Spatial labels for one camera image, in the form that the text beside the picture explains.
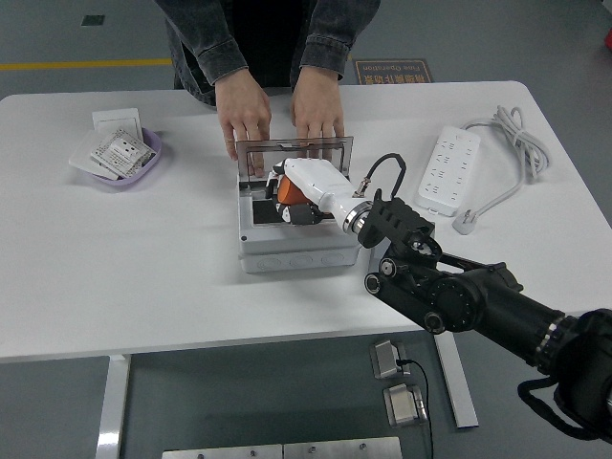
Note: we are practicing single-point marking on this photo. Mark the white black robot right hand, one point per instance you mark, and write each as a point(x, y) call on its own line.
point(318, 179)

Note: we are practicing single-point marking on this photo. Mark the person's left hand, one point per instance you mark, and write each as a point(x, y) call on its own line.
point(315, 110)

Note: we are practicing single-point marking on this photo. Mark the person's right hand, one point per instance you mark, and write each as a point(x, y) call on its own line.
point(241, 110)

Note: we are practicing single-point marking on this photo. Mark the grey enclosure box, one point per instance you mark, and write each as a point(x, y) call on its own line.
point(296, 244)

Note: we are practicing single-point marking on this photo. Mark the person's left forearm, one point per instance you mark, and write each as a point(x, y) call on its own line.
point(334, 38)

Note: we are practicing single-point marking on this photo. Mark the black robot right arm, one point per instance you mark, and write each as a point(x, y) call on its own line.
point(478, 296)

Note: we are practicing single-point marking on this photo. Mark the person's right forearm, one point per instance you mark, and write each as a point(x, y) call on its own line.
point(205, 38)

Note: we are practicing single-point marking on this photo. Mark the person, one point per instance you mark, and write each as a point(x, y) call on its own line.
point(270, 43)

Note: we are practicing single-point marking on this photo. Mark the brown floor sign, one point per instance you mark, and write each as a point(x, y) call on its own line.
point(392, 72)

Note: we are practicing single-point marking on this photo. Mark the purple plastic tray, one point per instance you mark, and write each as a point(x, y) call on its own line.
point(143, 174)

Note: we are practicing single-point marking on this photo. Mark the white printed socket panel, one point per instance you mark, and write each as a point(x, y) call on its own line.
point(119, 153)

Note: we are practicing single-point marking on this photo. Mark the silver foot pedal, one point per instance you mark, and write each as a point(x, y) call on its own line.
point(401, 406)
point(385, 358)

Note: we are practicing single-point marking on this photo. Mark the white table leg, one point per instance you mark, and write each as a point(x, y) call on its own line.
point(459, 392)
point(112, 406)

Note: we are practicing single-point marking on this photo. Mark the red object at floor edge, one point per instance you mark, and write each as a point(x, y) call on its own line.
point(607, 42)

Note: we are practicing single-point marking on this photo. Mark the plain white switch plate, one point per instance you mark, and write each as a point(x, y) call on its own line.
point(117, 119)

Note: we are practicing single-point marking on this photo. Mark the white flat wall plate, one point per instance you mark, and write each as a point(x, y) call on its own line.
point(81, 160)

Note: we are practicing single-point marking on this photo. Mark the grey metal base plate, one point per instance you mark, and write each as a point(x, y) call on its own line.
point(342, 448)
point(220, 452)

